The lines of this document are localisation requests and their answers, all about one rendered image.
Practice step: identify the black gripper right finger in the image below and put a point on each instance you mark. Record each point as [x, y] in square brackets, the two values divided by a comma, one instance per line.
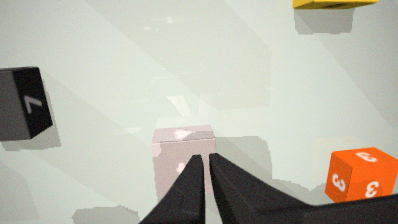
[242, 198]

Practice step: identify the pale pink block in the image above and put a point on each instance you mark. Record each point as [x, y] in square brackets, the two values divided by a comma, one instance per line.
[172, 148]

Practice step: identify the yellow block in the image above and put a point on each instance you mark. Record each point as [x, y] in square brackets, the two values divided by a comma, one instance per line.
[330, 4]

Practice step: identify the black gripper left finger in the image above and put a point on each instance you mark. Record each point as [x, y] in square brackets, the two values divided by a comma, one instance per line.
[184, 202]

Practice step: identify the dark grey digit block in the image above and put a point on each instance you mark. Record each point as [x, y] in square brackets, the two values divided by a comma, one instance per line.
[24, 112]

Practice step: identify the orange block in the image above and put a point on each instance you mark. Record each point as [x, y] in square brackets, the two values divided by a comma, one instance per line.
[360, 173]

